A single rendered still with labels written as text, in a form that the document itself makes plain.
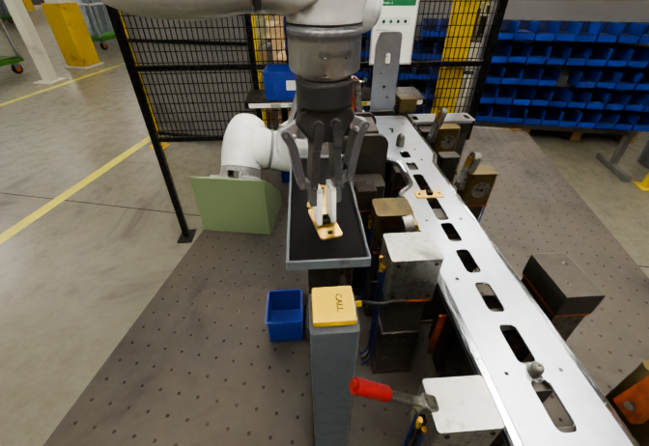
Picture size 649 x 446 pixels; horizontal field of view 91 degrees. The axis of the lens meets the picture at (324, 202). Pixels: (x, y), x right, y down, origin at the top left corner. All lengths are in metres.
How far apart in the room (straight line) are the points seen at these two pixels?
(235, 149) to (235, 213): 0.24
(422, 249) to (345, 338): 0.25
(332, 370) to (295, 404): 0.36
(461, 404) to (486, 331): 0.20
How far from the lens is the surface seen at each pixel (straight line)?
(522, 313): 0.77
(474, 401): 0.56
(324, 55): 0.39
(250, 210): 1.24
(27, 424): 2.06
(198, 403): 0.96
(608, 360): 1.22
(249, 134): 1.28
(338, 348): 0.51
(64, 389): 2.06
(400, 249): 0.64
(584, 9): 3.47
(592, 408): 0.71
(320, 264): 0.53
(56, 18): 8.37
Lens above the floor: 1.54
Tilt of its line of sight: 36 degrees down
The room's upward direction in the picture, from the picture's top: straight up
